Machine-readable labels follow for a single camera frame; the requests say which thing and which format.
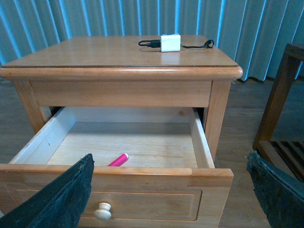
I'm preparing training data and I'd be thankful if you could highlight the black usb cable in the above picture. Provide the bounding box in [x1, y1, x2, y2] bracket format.
[138, 39, 215, 50]

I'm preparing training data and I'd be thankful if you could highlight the round wooden drawer knob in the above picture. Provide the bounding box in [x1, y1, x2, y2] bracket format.
[94, 202, 112, 220]

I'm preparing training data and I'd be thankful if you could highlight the grey pleated curtain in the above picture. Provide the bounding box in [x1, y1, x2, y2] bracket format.
[0, 0, 304, 81]

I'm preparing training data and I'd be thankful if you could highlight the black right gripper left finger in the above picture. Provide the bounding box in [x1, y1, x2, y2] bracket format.
[0, 153, 94, 228]

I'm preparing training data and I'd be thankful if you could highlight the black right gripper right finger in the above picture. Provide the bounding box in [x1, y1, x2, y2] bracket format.
[247, 151, 304, 228]

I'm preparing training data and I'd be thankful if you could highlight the white charger block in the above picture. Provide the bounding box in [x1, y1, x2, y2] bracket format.
[161, 34, 181, 52]

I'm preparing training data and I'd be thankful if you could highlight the dark wooden side rack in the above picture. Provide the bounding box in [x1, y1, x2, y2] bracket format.
[253, 43, 304, 182]

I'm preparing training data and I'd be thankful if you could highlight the pink highlighter marker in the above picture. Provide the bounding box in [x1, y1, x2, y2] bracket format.
[108, 153, 129, 167]

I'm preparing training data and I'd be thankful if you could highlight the wooden nightstand cabinet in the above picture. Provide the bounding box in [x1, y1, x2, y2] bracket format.
[0, 36, 243, 156]

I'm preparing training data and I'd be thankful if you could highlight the wooden top drawer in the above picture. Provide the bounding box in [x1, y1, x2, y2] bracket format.
[0, 107, 233, 228]

